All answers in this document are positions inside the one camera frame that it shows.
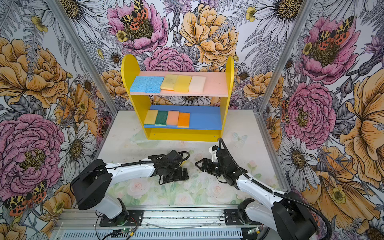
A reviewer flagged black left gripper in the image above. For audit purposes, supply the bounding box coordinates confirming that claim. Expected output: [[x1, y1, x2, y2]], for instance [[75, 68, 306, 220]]
[[161, 164, 188, 183]]

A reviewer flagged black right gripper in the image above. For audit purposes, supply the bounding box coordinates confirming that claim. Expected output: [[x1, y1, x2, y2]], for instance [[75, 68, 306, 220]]
[[194, 158, 227, 177]]

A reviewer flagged orange sponge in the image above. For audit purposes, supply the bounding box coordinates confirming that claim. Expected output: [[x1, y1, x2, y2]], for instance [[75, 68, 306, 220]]
[[177, 112, 191, 129]]

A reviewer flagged dark green scouring pad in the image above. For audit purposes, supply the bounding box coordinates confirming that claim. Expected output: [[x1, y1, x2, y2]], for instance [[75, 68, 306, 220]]
[[155, 111, 169, 126]]

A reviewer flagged peach pink sponge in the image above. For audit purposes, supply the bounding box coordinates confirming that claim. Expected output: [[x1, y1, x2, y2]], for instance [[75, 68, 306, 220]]
[[166, 111, 180, 126]]

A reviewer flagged yellow sponge with green back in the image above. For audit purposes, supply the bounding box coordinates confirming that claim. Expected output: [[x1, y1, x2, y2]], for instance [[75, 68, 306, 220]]
[[144, 110, 158, 125]]

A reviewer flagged pale pink sponge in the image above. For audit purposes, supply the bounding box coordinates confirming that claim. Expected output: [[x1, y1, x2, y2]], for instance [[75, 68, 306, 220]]
[[189, 76, 206, 94]]

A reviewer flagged dull yellow sponge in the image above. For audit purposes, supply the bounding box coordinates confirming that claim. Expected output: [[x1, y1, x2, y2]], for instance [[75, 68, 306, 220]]
[[161, 74, 178, 91]]

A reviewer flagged blue cellulose sponge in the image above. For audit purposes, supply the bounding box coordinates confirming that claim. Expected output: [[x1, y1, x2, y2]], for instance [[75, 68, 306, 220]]
[[130, 76, 150, 93], [145, 76, 164, 94]]

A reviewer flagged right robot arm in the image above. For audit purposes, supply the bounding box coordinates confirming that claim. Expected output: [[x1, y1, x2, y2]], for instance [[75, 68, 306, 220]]
[[195, 150, 318, 240]]

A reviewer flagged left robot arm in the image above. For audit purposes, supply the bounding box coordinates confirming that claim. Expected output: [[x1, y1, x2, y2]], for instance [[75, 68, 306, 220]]
[[71, 151, 190, 222]]

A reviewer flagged yellow shelf with coloured boards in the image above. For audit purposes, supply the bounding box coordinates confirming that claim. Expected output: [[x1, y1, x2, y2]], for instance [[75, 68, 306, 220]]
[[121, 55, 234, 142]]

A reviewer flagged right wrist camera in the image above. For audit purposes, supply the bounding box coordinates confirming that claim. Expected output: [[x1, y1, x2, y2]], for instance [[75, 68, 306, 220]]
[[209, 146, 220, 163]]

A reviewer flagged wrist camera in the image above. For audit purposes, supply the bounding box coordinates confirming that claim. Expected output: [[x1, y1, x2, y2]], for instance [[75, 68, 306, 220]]
[[161, 150, 183, 166], [209, 146, 220, 163]]

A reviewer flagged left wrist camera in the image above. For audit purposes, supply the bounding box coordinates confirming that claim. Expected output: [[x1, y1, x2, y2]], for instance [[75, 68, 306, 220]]
[[161, 150, 183, 166]]

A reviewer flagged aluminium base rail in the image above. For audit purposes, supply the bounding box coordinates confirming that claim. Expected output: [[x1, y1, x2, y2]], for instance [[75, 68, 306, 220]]
[[51, 205, 280, 240]]

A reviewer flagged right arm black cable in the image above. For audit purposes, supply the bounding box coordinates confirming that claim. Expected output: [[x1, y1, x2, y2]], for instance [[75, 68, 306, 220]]
[[218, 137, 333, 240]]

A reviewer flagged aluminium frame post right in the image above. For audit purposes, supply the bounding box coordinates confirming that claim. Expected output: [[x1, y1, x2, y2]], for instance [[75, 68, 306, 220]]
[[258, 1, 315, 115]]

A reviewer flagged aluminium frame post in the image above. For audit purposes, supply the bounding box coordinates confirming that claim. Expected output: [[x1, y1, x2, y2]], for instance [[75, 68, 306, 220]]
[[258, 1, 315, 115], [47, 1, 118, 116]]

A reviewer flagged aluminium frame post left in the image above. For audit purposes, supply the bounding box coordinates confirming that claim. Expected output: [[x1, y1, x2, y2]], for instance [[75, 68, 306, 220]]
[[47, 1, 118, 116]]

